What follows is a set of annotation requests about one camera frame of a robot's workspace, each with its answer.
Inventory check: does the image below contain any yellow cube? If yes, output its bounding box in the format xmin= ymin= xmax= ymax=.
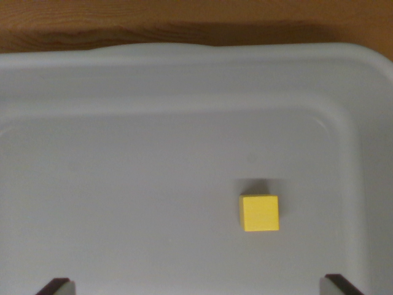
xmin=239 ymin=194 xmax=280 ymax=232

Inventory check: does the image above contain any grey plastic bin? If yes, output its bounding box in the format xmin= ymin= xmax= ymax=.
xmin=0 ymin=42 xmax=393 ymax=295

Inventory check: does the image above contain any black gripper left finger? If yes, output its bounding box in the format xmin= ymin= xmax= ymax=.
xmin=35 ymin=277 xmax=76 ymax=295

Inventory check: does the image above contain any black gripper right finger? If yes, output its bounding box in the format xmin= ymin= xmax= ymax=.
xmin=319 ymin=273 xmax=366 ymax=295

